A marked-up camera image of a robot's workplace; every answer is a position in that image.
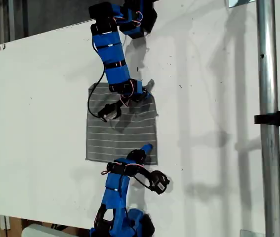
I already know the steel post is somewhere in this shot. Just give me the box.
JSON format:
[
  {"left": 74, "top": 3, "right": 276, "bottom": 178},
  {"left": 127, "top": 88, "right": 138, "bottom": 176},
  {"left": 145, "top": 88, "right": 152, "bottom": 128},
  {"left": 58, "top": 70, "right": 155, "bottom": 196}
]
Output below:
[{"left": 255, "top": 0, "right": 280, "bottom": 237}]

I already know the metal corner bracket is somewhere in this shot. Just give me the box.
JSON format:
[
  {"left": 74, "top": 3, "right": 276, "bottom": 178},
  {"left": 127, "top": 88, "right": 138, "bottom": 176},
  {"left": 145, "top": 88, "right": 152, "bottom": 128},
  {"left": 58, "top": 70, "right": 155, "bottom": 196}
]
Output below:
[{"left": 226, "top": 0, "right": 256, "bottom": 8}]

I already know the grey metal frame bar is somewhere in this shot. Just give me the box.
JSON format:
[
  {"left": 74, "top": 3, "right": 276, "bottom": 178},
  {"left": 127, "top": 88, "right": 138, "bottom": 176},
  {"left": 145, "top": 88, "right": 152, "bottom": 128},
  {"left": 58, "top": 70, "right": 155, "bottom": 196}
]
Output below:
[
  {"left": 22, "top": 0, "right": 30, "bottom": 38},
  {"left": 7, "top": 0, "right": 16, "bottom": 42}
]

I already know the white box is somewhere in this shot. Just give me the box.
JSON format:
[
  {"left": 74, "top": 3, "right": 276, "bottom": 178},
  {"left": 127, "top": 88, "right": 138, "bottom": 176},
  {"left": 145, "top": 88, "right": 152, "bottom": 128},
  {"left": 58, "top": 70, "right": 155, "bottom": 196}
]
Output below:
[{"left": 22, "top": 223, "right": 68, "bottom": 237}]

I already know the wooden board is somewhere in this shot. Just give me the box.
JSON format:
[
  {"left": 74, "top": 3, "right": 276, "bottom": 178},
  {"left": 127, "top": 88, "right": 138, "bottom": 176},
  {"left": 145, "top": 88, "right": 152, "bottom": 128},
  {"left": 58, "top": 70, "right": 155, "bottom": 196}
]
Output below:
[{"left": 6, "top": 217, "right": 24, "bottom": 237}]

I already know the black camera cable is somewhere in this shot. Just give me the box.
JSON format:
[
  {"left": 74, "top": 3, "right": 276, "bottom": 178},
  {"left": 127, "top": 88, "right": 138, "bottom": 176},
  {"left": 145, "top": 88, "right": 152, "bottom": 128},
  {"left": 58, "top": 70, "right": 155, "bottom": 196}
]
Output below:
[
  {"left": 120, "top": 174, "right": 155, "bottom": 193},
  {"left": 87, "top": 43, "right": 106, "bottom": 119}
]

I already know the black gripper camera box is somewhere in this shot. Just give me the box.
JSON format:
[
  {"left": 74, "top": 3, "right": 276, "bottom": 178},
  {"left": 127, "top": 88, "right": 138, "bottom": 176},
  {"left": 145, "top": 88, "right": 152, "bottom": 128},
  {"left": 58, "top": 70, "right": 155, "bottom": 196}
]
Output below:
[
  {"left": 97, "top": 103, "right": 120, "bottom": 123},
  {"left": 150, "top": 170, "right": 171, "bottom": 196}
]

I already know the grey striped towel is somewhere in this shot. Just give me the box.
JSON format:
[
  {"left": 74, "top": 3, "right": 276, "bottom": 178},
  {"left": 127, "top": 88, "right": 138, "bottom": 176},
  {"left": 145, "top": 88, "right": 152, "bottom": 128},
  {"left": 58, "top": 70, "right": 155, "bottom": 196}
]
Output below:
[{"left": 85, "top": 79, "right": 159, "bottom": 166}]

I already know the black camera stalk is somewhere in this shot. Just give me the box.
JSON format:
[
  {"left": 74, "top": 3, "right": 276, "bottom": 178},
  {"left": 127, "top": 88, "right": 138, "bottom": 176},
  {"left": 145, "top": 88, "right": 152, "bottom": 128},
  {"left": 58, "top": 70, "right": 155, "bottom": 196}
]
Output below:
[
  {"left": 129, "top": 167, "right": 155, "bottom": 178},
  {"left": 114, "top": 98, "right": 131, "bottom": 117}
]

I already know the black clamp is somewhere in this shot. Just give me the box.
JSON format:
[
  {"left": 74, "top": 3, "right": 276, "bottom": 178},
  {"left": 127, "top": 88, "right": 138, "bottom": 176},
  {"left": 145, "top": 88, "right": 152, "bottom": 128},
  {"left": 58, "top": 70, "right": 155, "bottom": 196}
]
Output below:
[{"left": 254, "top": 105, "right": 280, "bottom": 131}]

